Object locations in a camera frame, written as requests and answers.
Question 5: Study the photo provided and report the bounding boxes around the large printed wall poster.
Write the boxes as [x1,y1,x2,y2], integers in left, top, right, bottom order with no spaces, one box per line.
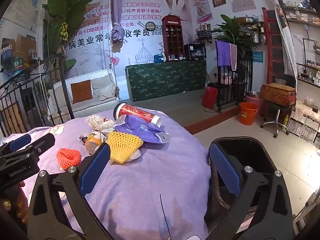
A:
[67,0,193,76]

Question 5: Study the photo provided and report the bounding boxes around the red patterned cylinder canister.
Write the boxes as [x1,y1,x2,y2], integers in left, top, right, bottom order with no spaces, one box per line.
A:
[114,103,162,128]

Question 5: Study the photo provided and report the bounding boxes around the black iron rack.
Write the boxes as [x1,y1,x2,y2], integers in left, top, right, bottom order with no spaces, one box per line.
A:
[216,39,253,113]

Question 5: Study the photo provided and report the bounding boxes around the orange patterned box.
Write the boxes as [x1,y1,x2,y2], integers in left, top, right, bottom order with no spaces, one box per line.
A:
[260,83,297,107]

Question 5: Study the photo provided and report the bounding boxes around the beige cushion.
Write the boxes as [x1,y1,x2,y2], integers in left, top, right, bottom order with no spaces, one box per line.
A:
[91,75,118,98]

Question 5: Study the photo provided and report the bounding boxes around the orange foam fruit net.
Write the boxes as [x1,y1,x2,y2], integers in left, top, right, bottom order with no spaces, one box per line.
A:
[56,148,82,170]

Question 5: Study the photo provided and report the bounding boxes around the pink basin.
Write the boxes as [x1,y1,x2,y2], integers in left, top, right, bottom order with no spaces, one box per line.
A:
[245,91,263,108]

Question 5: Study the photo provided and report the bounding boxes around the small white drink carton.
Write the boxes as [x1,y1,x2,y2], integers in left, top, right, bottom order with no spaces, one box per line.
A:
[99,131,112,144]

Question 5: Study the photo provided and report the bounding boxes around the purple towel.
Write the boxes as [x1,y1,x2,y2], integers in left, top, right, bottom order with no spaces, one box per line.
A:
[215,40,232,67]

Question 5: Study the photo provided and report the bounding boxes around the black display box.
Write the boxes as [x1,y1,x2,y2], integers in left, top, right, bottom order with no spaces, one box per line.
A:
[184,43,207,60]

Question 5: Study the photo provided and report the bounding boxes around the red ladder shelf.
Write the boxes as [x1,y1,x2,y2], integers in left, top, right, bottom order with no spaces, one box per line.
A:
[262,7,283,84]

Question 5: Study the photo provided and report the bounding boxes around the black iron bed frame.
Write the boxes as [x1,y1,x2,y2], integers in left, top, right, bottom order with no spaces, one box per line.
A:
[0,52,75,138]

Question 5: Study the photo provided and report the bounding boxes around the yellow foam fruit net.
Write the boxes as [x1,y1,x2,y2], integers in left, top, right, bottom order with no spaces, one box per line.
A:
[107,131,144,164]

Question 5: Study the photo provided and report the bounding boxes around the white red wrapper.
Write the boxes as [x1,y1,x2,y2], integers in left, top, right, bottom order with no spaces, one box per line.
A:
[86,114,115,132]

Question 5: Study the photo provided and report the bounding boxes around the banana plant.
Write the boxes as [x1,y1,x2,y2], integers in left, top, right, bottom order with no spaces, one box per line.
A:
[42,0,108,63]

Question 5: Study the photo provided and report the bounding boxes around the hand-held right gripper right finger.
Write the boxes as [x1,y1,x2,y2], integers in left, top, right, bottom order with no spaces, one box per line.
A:
[205,144,294,240]

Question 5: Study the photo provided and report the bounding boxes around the person's left hand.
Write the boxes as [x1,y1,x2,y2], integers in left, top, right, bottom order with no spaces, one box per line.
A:
[0,180,29,227]

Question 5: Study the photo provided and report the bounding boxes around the orange cushion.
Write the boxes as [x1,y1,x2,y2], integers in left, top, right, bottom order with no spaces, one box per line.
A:
[71,80,93,104]

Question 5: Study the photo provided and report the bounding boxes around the white wicker swing seat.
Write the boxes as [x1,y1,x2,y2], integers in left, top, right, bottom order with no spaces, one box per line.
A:
[47,69,121,123]

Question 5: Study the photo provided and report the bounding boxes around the small shelf with bottles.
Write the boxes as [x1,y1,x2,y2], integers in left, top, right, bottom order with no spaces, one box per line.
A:
[196,24,213,43]

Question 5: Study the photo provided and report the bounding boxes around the red phone booth cabinet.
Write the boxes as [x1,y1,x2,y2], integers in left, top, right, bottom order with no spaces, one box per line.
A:
[161,15,187,62]

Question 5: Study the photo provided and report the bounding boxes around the black trash bin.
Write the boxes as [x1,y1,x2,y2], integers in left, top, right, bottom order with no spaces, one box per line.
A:
[204,136,277,230]

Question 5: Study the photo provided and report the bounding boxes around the green potted plant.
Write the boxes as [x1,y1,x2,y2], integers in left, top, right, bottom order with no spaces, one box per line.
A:
[214,14,258,55]

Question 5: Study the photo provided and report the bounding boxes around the wall shelves with products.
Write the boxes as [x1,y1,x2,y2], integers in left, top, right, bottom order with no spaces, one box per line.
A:
[284,0,320,88]

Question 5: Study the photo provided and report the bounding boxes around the orange juice bottle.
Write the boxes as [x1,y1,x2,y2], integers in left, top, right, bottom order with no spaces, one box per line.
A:
[85,130,103,155]

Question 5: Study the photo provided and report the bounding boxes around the pink towel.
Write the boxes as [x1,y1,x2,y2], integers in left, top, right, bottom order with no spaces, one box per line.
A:
[229,44,237,71]

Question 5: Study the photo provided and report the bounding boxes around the hanging white banner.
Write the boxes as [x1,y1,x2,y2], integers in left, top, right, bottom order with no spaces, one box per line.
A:
[272,0,298,80]

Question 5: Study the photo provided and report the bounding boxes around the purple plastic bag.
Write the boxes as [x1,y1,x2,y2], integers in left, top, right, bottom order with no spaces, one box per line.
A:
[114,115,171,144]

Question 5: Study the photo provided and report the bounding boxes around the red bag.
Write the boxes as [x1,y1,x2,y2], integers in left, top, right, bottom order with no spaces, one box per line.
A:
[202,86,218,110]

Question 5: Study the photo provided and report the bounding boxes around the pink wall poster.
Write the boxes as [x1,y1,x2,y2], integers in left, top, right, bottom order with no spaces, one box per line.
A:
[190,0,213,24]

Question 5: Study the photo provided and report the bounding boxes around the orange bucket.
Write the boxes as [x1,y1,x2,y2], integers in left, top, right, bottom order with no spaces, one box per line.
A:
[239,102,259,125]

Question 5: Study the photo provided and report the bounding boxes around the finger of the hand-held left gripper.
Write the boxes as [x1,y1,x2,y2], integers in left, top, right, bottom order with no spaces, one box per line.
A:
[0,134,32,155]
[11,133,56,157]

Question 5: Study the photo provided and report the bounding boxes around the white tissue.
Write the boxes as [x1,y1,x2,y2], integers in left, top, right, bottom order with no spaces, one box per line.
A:
[126,150,142,162]

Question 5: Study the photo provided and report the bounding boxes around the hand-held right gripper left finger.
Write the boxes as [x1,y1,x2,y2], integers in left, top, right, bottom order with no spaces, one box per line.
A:
[27,142,112,240]

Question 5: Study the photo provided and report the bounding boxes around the purple floral bedsheet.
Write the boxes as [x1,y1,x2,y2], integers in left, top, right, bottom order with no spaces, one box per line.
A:
[0,106,210,240]

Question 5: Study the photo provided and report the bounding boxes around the white lace covered table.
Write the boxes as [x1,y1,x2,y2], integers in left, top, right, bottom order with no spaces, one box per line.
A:
[287,99,320,143]

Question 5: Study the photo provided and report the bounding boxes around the teal tin can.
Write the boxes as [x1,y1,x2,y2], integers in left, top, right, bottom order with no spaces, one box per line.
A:
[11,56,25,74]

